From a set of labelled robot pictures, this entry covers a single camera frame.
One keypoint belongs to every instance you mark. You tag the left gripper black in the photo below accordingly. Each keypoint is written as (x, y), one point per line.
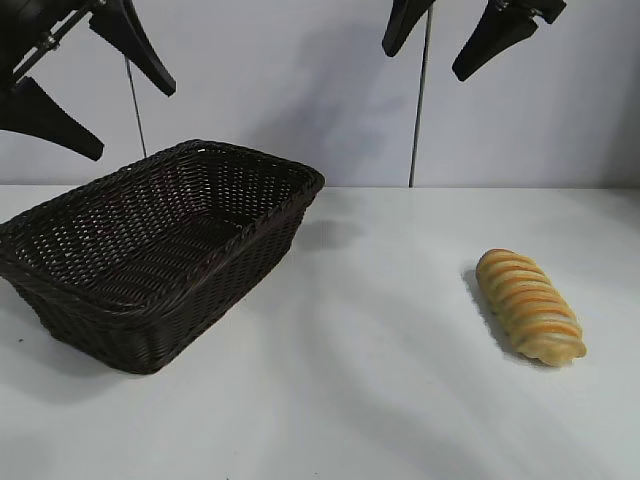
(30, 30)

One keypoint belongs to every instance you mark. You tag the thin metal rod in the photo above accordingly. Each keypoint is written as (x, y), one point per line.
(137, 107)
(419, 100)

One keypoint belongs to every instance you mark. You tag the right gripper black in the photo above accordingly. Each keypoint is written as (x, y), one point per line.
(545, 7)

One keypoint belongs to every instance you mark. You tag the dark brown wicker basket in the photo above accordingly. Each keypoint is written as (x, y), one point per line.
(150, 250)

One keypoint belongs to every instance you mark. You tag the long twisted bread loaf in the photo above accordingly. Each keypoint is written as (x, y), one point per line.
(530, 307)

